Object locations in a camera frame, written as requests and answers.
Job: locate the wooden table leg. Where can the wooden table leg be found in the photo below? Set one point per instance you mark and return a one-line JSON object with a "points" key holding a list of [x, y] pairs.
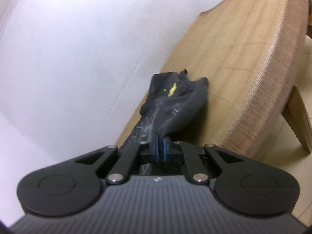
{"points": [[298, 119]]}

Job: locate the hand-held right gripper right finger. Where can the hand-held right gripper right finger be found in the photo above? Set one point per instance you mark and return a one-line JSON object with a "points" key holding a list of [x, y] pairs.
{"points": [[165, 151]]}

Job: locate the black printed T-shirt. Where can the black printed T-shirt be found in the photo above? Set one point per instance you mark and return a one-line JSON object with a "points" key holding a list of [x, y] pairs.
{"points": [[170, 107]]}

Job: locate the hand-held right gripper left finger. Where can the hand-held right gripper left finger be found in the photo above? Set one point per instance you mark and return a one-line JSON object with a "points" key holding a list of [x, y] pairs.
{"points": [[158, 150]]}

